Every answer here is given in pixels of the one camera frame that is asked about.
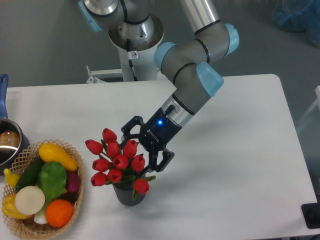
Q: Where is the dark grey ribbed vase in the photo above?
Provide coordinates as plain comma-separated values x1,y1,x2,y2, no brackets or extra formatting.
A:
112,172,146,207

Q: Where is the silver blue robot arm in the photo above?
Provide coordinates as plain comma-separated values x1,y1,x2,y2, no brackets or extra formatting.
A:
78,0,239,175

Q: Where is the orange fruit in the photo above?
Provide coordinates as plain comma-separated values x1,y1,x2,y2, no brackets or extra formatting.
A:
45,199,73,228

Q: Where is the yellow banana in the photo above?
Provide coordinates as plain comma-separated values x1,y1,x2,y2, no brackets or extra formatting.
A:
3,168,20,188

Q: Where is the green lettuce leaf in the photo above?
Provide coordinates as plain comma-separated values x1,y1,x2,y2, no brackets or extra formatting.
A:
37,161,67,207

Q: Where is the yellow squash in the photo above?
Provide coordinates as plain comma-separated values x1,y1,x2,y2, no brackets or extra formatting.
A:
38,142,78,172

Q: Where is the red tulip bouquet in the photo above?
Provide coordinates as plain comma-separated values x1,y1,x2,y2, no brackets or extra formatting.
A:
85,128,156,194

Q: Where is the white round radish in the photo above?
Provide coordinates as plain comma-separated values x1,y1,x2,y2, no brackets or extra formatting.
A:
14,185,45,215

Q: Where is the green cucumber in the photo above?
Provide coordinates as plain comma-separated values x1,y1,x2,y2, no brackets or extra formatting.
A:
15,155,45,192

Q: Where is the white frame at right edge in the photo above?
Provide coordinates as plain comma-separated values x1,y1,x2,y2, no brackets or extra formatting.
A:
295,85,320,135

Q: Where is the black device at table edge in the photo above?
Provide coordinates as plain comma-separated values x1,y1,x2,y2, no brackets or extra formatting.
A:
301,202,320,229

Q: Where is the purple red onion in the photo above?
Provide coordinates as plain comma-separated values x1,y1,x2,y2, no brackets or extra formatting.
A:
65,171,81,193

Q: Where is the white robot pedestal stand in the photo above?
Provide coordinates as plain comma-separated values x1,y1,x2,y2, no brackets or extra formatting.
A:
86,45,167,84

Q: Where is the woven wicker basket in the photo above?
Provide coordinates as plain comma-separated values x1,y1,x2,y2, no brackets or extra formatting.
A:
2,139,84,240

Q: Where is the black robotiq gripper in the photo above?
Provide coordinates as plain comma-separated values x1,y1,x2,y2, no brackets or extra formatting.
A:
120,107,183,177

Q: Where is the blue plastic bag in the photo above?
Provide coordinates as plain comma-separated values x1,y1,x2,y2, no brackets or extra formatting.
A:
272,0,320,47

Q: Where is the yellow bell pepper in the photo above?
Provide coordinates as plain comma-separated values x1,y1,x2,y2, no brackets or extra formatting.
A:
1,194,33,220

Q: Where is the blue handled saucepan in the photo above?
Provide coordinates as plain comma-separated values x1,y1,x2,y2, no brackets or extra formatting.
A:
0,73,30,176

